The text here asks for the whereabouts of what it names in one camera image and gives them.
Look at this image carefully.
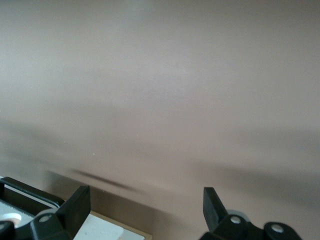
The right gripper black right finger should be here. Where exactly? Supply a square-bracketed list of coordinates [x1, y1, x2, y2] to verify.
[198, 186, 303, 240]

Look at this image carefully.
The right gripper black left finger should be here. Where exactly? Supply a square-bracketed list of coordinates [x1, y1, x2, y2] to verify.
[0, 185, 91, 240]

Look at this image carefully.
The white drawer with black handle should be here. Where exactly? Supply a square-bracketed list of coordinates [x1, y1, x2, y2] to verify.
[0, 176, 153, 240]

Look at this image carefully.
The brown paper table cover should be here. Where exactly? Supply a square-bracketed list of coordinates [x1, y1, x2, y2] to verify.
[0, 0, 320, 240]

